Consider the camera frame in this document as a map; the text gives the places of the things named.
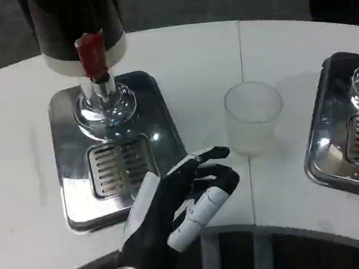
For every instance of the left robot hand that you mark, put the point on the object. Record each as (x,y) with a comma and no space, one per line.
(149,225)

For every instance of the clear ribbed glass cup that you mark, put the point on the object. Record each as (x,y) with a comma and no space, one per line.
(254,124)

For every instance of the steel drip tray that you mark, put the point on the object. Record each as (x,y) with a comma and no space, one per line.
(74,194)
(325,147)

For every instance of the black drink dispenser, red tap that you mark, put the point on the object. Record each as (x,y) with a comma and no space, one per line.
(63,25)

